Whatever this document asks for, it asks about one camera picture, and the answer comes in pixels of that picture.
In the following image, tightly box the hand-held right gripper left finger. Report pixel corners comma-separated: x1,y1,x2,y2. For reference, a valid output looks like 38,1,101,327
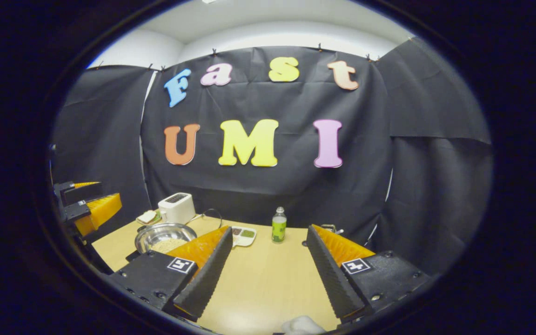
108,226,234,322

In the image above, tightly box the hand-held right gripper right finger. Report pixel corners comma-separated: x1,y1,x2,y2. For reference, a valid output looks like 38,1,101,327
306,224,431,325

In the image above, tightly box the steel pot with black handle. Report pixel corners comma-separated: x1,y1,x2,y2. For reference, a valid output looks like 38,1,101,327
134,222,198,254

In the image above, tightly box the pile of soybeans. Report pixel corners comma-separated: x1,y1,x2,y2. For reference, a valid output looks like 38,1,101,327
151,238,188,254

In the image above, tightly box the small green sandwich plate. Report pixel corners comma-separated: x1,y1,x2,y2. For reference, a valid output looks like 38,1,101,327
136,209,162,226

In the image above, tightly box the white crumpled cloth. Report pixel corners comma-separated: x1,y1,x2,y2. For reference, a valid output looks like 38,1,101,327
281,315,327,335

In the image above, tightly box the white divided bean dish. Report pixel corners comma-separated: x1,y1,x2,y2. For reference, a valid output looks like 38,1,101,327
231,226,257,248

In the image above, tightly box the white toaster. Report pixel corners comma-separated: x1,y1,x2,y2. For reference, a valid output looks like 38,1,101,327
158,192,196,225

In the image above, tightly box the green drink bottle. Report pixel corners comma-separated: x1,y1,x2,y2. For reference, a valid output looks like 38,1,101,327
271,207,288,244

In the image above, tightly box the black power cable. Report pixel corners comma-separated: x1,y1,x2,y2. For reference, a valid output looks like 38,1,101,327
194,208,223,229

